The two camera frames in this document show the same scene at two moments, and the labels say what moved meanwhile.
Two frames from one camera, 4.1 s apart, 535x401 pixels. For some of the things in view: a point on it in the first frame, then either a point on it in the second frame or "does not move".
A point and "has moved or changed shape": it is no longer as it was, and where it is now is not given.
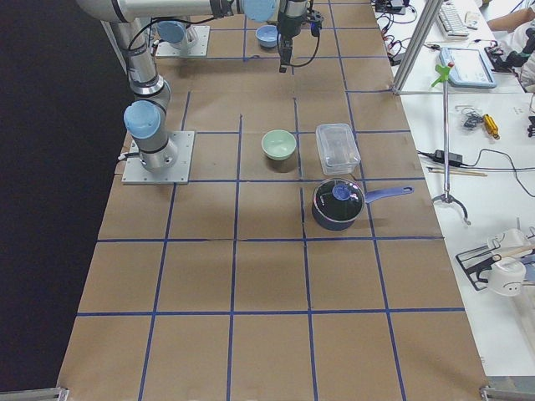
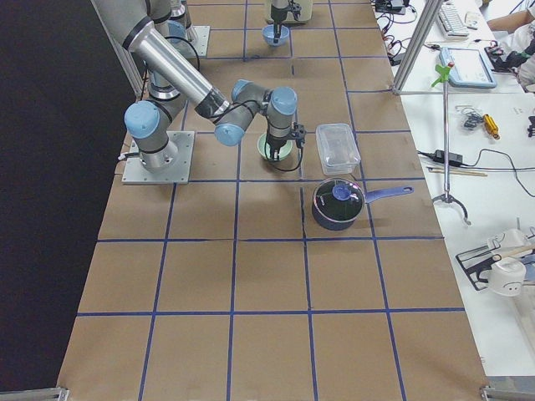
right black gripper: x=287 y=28 -> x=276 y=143
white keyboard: x=451 y=22 does not move
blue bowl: x=267 y=36 has moved or changed shape
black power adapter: x=455 y=158 does not move
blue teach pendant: x=470 y=68 does not move
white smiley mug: x=506 y=276 does not move
